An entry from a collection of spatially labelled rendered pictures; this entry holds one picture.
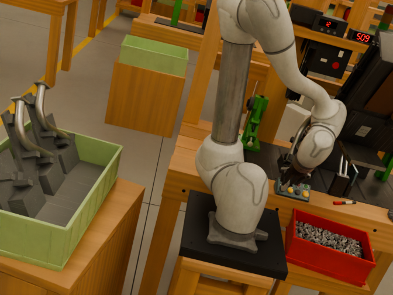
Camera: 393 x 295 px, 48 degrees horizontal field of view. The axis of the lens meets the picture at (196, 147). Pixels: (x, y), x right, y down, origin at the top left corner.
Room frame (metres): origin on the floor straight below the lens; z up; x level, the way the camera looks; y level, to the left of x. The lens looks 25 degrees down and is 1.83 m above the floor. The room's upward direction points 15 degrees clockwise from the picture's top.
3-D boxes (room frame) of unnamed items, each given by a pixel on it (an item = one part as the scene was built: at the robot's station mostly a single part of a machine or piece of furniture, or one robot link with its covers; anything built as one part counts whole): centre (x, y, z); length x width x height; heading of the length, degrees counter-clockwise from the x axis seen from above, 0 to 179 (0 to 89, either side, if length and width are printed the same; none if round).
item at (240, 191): (1.36, -0.20, 1.06); 0.18 x 0.16 x 0.22; 29
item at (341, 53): (2.26, -0.52, 1.42); 0.17 x 0.12 x 0.15; 92
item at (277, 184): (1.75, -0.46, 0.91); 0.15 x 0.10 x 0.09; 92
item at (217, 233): (1.35, -0.23, 0.92); 0.22 x 0.18 x 0.06; 93
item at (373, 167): (1.96, -0.72, 1.11); 0.39 x 0.16 x 0.03; 2
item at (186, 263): (1.35, -0.21, 0.83); 0.32 x 0.32 x 0.04; 3
